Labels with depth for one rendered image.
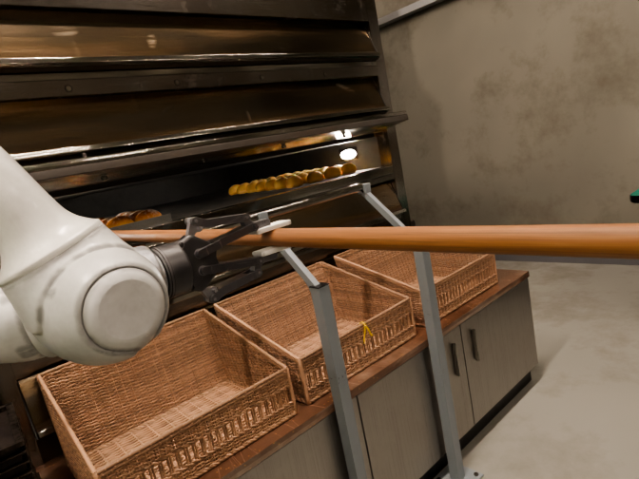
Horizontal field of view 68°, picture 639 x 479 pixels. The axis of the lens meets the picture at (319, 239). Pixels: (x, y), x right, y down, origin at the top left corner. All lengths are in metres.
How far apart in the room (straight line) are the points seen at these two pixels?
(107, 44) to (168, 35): 0.23
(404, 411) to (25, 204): 1.51
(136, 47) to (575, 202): 3.57
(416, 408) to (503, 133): 3.15
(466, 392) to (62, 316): 1.82
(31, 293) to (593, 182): 4.15
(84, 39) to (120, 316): 1.41
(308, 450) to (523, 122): 3.54
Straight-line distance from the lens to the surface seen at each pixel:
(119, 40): 1.80
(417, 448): 1.90
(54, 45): 1.72
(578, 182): 4.38
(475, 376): 2.15
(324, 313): 1.35
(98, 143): 1.64
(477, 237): 0.52
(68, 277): 0.44
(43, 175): 1.48
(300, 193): 2.05
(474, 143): 4.68
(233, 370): 1.73
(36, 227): 0.48
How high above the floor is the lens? 1.32
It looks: 10 degrees down
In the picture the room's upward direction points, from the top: 11 degrees counter-clockwise
